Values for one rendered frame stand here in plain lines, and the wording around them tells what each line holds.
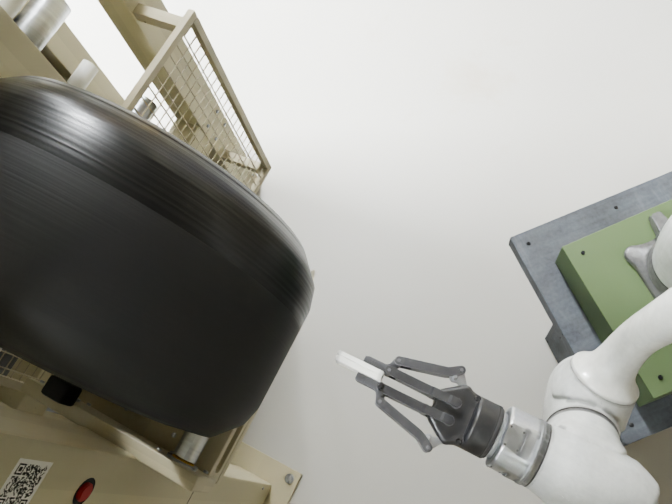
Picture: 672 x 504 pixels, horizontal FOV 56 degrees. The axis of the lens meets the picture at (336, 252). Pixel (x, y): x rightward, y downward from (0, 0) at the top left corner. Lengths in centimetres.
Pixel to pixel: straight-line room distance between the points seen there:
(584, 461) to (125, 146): 67
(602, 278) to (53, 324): 106
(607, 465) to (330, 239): 154
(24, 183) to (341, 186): 169
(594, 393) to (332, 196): 154
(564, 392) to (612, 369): 7
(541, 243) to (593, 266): 16
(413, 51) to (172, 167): 199
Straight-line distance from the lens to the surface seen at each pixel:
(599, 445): 91
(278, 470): 208
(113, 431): 122
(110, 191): 74
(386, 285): 216
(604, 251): 143
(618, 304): 139
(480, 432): 86
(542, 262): 150
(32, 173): 77
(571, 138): 244
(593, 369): 97
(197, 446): 119
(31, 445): 94
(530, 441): 87
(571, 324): 146
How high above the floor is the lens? 202
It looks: 65 degrees down
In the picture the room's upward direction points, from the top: 22 degrees counter-clockwise
